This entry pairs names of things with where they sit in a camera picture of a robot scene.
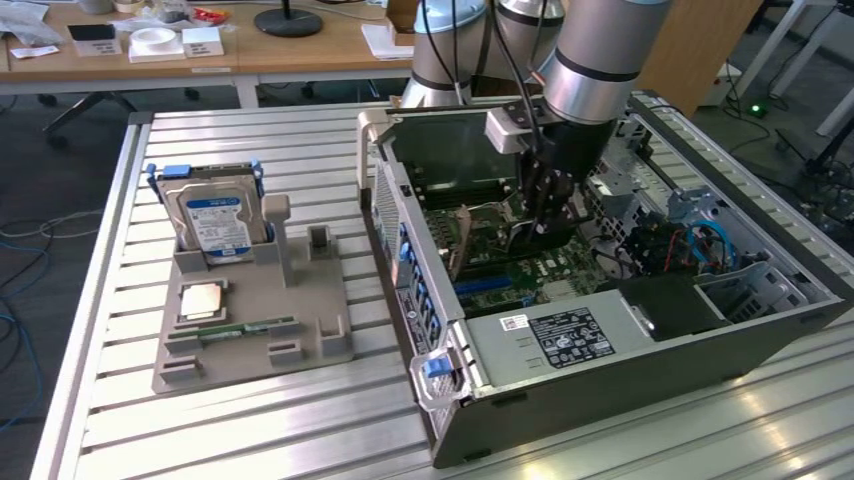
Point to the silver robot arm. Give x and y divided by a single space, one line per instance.
587 75

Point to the dark pouch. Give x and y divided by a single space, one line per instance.
170 12

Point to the grey parts rack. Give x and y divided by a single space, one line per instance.
294 305

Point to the flat white box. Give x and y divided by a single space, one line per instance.
160 56

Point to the grey power supply unit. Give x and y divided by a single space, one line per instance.
514 355

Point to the blue case latch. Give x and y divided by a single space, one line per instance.
438 370

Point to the graphics card with metal bracket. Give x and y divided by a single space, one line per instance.
514 242

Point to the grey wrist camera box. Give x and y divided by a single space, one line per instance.
503 135

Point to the green indicator light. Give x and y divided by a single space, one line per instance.
756 108

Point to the open grey PC case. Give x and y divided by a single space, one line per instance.
601 415

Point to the small red object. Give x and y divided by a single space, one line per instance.
208 16

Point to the white card red print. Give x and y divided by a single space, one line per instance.
34 51

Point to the black office chair base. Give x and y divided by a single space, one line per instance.
100 106

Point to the wooden desk white frame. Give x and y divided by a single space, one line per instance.
300 55

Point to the wooden cabinet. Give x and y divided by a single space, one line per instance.
707 50

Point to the white cube box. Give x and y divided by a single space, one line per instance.
203 40

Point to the black round lamp base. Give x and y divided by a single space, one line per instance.
287 25

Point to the silver CPU chip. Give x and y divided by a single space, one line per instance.
202 300

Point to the white box red button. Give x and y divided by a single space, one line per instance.
723 85

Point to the green RAM stick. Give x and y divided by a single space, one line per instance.
234 330

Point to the white paper stack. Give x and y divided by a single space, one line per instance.
387 45

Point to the white box black top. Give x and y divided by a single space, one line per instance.
96 45

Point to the green motherboard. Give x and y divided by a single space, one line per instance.
554 272

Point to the metal disk bay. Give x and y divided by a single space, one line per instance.
754 280

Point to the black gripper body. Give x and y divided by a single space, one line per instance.
581 145

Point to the metal CPU socket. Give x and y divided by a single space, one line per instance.
497 212

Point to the clear plastic bag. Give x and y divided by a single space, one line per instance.
30 22

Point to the beige tape roll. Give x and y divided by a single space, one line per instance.
127 6

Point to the grey cup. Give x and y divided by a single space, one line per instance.
96 6

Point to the white tape roll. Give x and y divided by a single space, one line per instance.
136 42

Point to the blue expansion slot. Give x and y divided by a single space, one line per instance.
481 286

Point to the hard disk in blue carrier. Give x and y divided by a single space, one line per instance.
214 220

